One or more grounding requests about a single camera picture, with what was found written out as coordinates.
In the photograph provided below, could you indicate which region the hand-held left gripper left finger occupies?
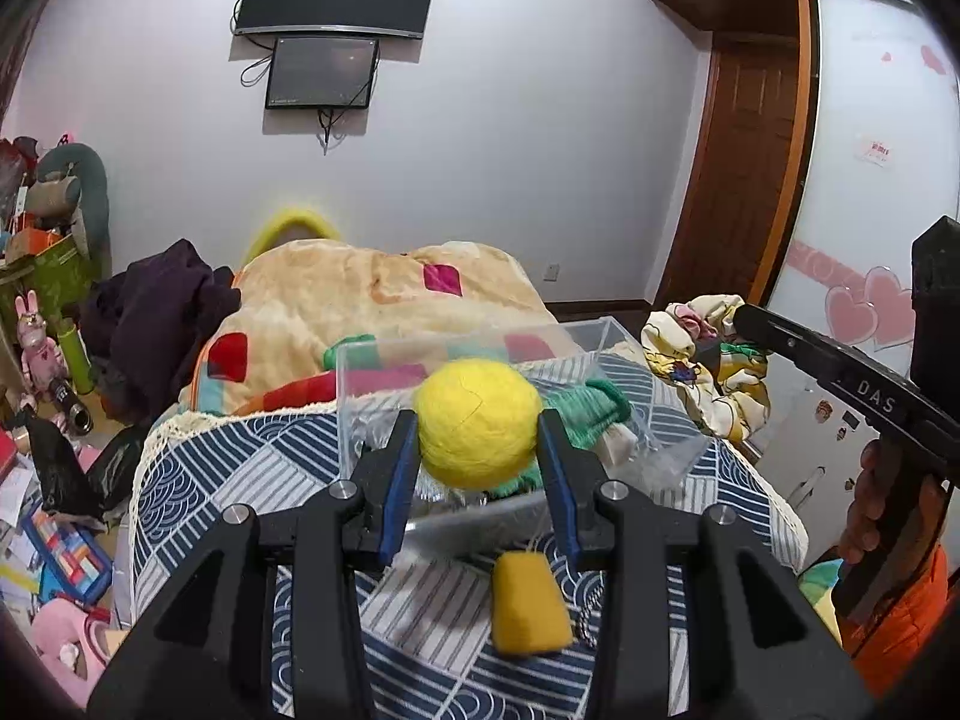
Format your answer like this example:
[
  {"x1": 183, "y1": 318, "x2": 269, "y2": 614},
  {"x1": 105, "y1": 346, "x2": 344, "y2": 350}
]
[{"x1": 88, "y1": 409, "x2": 421, "y2": 720}]

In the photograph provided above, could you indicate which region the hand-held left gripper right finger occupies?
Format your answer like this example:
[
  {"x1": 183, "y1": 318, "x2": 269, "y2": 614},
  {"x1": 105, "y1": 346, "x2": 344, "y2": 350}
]
[{"x1": 535, "y1": 408, "x2": 875, "y2": 720}]

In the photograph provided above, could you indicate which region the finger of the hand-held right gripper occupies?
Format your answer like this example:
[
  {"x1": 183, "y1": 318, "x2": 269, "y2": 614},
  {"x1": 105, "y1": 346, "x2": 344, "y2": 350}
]
[{"x1": 733, "y1": 304, "x2": 912, "y2": 402}]

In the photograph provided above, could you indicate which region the clear plastic box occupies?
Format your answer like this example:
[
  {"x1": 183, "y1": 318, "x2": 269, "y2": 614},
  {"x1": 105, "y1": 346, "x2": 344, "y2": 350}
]
[{"x1": 334, "y1": 317, "x2": 710, "y2": 563}]

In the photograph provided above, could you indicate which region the yellow yarn ball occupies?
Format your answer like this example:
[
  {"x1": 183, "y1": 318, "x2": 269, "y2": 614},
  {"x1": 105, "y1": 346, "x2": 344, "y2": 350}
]
[{"x1": 413, "y1": 360, "x2": 543, "y2": 491}]

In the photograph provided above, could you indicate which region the yellow felt block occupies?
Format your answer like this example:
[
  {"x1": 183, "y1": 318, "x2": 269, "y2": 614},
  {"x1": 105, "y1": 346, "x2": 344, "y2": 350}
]
[{"x1": 491, "y1": 551, "x2": 574, "y2": 655}]

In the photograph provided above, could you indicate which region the orange sleeve forearm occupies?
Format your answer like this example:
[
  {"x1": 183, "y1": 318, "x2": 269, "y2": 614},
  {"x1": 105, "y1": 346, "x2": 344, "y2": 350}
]
[{"x1": 836, "y1": 544, "x2": 950, "y2": 680}]

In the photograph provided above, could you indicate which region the person's right hand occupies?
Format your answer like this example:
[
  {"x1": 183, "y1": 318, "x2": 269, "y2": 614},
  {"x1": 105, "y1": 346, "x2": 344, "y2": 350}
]
[{"x1": 838, "y1": 437, "x2": 947, "y2": 565}]

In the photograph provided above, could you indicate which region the cartoon printed cloth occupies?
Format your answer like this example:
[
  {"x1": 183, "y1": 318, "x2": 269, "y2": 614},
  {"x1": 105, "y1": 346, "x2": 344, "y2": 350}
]
[{"x1": 640, "y1": 292, "x2": 773, "y2": 445}]

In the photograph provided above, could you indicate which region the green knitted yarn piece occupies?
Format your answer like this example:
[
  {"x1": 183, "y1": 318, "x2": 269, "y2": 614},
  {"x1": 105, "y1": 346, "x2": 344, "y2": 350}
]
[{"x1": 487, "y1": 377, "x2": 633, "y2": 500}]

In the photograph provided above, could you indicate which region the blue patterned tablecloth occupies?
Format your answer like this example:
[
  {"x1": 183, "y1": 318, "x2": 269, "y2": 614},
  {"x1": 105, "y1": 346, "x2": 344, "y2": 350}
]
[{"x1": 129, "y1": 349, "x2": 809, "y2": 720}]

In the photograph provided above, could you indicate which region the white wardrobe sliding door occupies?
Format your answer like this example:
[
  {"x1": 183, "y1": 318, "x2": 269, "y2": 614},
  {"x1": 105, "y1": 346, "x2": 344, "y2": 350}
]
[{"x1": 750, "y1": 0, "x2": 960, "y2": 563}]

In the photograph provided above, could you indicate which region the cream patchwork blanket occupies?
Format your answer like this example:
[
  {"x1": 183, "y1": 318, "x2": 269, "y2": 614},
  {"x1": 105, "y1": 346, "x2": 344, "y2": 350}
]
[{"x1": 177, "y1": 240, "x2": 586, "y2": 417}]

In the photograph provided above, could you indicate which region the wooden door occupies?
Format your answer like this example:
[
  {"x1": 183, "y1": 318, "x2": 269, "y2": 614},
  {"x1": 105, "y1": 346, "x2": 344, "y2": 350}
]
[{"x1": 660, "y1": 34, "x2": 803, "y2": 308}]

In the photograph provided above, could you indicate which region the yellow plush pillow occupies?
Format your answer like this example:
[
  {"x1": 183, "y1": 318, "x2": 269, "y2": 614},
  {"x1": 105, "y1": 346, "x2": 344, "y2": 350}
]
[{"x1": 241, "y1": 206, "x2": 342, "y2": 271}]

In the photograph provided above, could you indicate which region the dark purple clothes pile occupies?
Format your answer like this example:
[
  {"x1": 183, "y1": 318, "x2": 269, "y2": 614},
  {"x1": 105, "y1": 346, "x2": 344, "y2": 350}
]
[{"x1": 79, "y1": 238, "x2": 242, "y2": 425}]

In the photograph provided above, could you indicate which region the black plastic bag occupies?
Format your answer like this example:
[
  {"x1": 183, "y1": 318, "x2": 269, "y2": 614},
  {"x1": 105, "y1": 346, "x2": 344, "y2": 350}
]
[{"x1": 11, "y1": 409, "x2": 155, "y2": 533}]

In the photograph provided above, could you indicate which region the colourful toy box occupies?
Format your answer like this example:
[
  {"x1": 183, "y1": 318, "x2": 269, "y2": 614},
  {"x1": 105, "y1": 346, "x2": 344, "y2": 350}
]
[{"x1": 21, "y1": 510, "x2": 115, "y2": 608}]

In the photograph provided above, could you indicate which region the green cylinder bottle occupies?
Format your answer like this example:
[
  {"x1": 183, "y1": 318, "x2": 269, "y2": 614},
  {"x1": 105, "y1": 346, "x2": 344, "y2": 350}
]
[{"x1": 56, "y1": 319, "x2": 97, "y2": 395}]

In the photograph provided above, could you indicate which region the pink plush toy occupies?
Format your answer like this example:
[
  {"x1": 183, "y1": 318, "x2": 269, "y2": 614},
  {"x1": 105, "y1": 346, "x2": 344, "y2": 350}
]
[{"x1": 30, "y1": 600, "x2": 121, "y2": 706}]

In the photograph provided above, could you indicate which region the pink rabbit figure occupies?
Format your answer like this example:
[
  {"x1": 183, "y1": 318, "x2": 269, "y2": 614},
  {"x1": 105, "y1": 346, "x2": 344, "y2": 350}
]
[{"x1": 15, "y1": 292, "x2": 70, "y2": 406}]

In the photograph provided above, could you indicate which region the green cardboard box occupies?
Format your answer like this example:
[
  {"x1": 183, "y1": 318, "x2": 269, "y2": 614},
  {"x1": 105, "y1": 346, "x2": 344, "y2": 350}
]
[{"x1": 0, "y1": 232, "x2": 102, "y2": 346}]

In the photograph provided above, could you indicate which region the grey plush toy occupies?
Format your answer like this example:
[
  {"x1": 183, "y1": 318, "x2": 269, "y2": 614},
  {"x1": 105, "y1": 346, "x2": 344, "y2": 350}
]
[{"x1": 28, "y1": 142, "x2": 112, "y2": 282}]

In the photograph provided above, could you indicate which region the small black wall monitor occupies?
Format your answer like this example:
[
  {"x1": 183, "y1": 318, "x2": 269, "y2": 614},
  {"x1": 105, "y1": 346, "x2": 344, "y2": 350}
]
[{"x1": 264, "y1": 36, "x2": 380, "y2": 111}]

